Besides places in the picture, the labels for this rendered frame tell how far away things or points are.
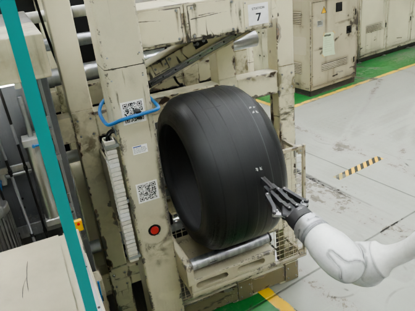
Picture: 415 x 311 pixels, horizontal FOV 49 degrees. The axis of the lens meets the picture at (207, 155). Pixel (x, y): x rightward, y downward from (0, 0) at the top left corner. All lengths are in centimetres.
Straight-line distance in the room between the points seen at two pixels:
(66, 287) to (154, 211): 55
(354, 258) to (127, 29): 89
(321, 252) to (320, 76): 516
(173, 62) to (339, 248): 105
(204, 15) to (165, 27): 16
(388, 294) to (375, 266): 167
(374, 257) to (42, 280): 86
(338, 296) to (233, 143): 167
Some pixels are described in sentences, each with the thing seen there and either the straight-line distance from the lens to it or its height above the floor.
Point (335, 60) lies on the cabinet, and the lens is 641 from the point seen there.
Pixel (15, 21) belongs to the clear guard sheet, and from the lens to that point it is 62.
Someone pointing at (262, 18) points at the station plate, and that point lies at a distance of 188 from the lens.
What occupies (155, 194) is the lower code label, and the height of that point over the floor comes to 120.
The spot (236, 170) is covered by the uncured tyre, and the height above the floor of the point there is 131.
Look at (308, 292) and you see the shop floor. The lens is 293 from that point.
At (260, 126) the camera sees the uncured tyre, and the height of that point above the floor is 140.
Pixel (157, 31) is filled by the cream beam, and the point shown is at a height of 170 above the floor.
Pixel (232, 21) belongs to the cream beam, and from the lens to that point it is 181.
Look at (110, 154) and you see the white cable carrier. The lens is 149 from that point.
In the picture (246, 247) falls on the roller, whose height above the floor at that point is 91.
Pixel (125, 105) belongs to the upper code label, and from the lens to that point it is 144.
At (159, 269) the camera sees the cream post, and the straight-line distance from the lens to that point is 175.
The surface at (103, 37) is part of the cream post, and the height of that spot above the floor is 175.
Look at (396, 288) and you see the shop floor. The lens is 302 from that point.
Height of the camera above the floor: 196
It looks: 25 degrees down
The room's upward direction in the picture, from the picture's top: 6 degrees counter-clockwise
